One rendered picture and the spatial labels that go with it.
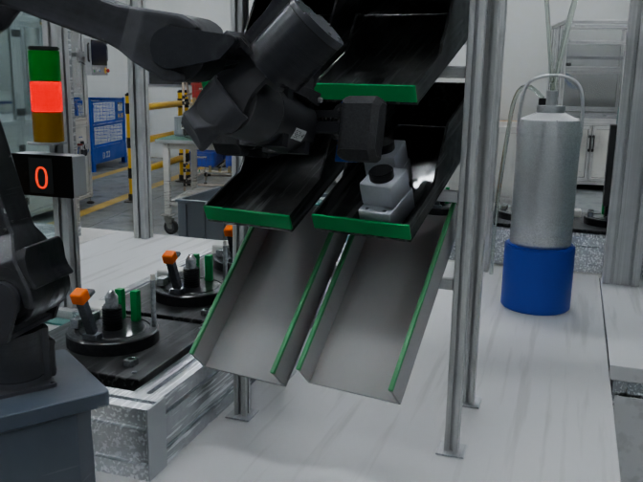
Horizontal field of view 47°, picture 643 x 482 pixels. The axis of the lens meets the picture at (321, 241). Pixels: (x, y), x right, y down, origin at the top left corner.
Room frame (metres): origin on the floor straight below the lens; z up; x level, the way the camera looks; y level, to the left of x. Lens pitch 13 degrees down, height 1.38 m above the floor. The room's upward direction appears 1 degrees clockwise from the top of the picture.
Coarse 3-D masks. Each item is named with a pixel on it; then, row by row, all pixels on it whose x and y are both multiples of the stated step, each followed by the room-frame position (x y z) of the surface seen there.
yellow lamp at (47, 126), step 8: (40, 112) 1.26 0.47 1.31; (48, 112) 1.26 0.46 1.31; (56, 112) 1.27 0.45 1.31; (40, 120) 1.25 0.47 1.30; (48, 120) 1.25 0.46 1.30; (56, 120) 1.26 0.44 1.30; (40, 128) 1.25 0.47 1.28; (48, 128) 1.25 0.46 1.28; (56, 128) 1.26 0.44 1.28; (40, 136) 1.25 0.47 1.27; (48, 136) 1.25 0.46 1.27; (56, 136) 1.26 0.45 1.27
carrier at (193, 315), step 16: (224, 240) 1.35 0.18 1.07; (192, 256) 1.34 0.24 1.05; (208, 256) 1.37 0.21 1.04; (224, 256) 1.35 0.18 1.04; (160, 272) 1.45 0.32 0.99; (192, 272) 1.33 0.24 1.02; (208, 272) 1.37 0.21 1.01; (224, 272) 1.35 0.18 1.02; (144, 288) 1.39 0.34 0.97; (160, 288) 1.32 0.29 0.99; (192, 288) 1.32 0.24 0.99; (208, 288) 1.33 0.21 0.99; (128, 304) 1.28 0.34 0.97; (144, 304) 1.28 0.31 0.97; (160, 304) 1.29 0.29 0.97; (176, 304) 1.27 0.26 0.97; (192, 304) 1.27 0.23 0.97; (208, 304) 1.28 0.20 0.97; (192, 320) 1.21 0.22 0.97
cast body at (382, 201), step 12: (372, 168) 0.89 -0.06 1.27; (384, 168) 0.89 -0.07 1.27; (396, 168) 0.90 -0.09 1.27; (372, 180) 0.88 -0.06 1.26; (384, 180) 0.88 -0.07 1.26; (396, 180) 0.88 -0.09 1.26; (408, 180) 0.90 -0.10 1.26; (372, 192) 0.88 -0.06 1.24; (384, 192) 0.87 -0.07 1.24; (396, 192) 0.88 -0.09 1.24; (408, 192) 0.91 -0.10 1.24; (372, 204) 0.89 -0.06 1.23; (384, 204) 0.88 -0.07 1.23; (396, 204) 0.88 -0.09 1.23; (408, 204) 0.91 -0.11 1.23; (360, 216) 0.89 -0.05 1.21; (372, 216) 0.88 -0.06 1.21; (384, 216) 0.87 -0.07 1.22; (396, 216) 0.88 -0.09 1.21
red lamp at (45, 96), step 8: (32, 88) 1.25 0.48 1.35; (40, 88) 1.25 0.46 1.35; (48, 88) 1.25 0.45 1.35; (56, 88) 1.26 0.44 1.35; (32, 96) 1.25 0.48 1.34; (40, 96) 1.25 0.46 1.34; (48, 96) 1.25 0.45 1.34; (56, 96) 1.26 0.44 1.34; (32, 104) 1.26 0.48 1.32; (40, 104) 1.25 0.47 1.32; (48, 104) 1.25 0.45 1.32; (56, 104) 1.26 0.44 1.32
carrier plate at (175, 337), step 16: (160, 320) 1.20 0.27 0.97; (176, 320) 1.20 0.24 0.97; (64, 336) 1.11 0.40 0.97; (160, 336) 1.12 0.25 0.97; (176, 336) 1.12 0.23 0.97; (192, 336) 1.12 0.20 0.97; (144, 352) 1.05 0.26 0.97; (160, 352) 1.05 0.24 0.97; (176, 352) 1.05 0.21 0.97; (96, 368) 0.99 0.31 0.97; (112, 368) 0.99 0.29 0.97; (128, 368) 0.99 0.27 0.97; (144, 368) 0.99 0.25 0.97; (160, 368) 1.00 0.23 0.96; (112, 384) 0.96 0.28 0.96; (128, 384) 0.95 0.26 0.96
